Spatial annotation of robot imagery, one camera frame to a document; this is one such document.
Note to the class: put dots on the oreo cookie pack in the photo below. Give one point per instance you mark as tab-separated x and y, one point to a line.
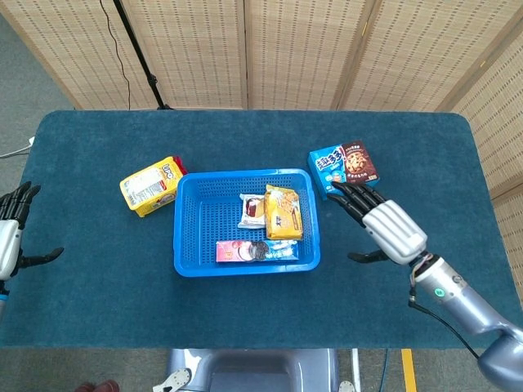
257	251

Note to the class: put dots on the blue-brown cookie box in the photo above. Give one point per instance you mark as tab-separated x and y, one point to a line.
347	163

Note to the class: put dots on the orange snack packet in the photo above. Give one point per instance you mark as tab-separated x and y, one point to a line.
284	212

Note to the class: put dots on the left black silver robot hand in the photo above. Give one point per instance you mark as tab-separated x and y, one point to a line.
8	241

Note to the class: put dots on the teal carpet table mat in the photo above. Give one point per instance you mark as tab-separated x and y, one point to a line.
122	265

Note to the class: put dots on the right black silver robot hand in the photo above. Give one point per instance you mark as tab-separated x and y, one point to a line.
392	228

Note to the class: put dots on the black tripod stand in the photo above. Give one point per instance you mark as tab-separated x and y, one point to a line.
141	57

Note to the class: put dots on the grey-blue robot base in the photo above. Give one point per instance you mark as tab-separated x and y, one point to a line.
253	367

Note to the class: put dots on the yellow rectangular tea pack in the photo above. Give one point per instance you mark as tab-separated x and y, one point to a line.
151	185

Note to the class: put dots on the small white cake packet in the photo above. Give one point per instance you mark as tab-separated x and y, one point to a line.
251	210

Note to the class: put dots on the blue plastic perforated basket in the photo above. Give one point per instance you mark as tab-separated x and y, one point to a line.
204	228

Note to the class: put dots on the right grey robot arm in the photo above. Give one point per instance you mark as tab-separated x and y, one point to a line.
470	302

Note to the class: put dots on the dark red shoes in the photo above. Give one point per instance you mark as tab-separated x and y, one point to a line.
102	386

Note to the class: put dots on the bamboo folding screen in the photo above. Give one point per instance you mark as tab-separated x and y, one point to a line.
196	49

